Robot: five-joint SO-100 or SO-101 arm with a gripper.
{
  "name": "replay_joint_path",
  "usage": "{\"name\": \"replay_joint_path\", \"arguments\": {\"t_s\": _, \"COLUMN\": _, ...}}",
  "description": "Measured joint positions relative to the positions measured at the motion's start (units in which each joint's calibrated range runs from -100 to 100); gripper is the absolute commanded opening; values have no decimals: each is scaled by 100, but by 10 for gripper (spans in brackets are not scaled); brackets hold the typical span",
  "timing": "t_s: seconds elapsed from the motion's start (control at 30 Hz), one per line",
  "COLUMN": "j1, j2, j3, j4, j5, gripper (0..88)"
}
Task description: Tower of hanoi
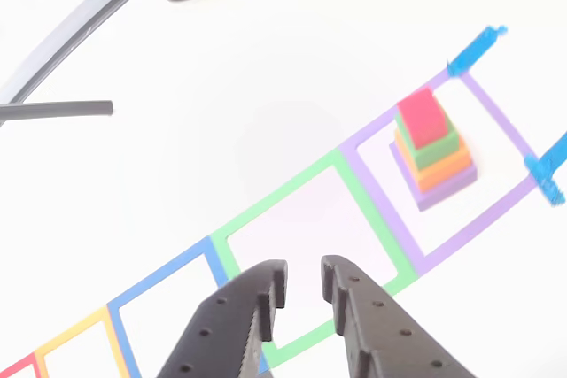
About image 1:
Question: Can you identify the large purple cube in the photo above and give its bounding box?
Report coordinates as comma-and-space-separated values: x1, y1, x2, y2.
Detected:
388, 141, 478, 212

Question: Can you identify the orange cube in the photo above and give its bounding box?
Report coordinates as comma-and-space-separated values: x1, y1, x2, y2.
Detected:
393, 129, 471, 193

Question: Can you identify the green cube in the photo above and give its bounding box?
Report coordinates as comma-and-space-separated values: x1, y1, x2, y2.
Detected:
393, 110, 460, 171

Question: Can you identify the small red cube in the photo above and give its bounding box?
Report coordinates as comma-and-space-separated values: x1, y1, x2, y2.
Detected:
396, 87, 449, 151

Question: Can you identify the crumpled blue tape strip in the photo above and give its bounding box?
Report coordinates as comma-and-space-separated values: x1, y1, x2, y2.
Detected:
524, 154, 567, 207

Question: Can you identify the grey rod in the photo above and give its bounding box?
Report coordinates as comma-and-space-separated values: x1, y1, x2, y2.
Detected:
0, 100, 114, 125

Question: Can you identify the blue square frame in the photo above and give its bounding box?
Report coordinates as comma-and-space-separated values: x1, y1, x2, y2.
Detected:
107, 235, 271, 378

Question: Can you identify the purple square frame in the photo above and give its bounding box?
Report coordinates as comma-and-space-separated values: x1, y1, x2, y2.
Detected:
338, 66, 544, 277

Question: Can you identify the green square frame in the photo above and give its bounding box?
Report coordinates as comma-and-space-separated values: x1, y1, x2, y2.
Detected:
210, 147, 420, 370

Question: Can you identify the orange square frame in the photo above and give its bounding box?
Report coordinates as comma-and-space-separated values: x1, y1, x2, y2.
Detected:
34, 305, 132, 378

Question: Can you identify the red square frame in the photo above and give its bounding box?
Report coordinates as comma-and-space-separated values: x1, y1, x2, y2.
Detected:
0, 352, 41, 378

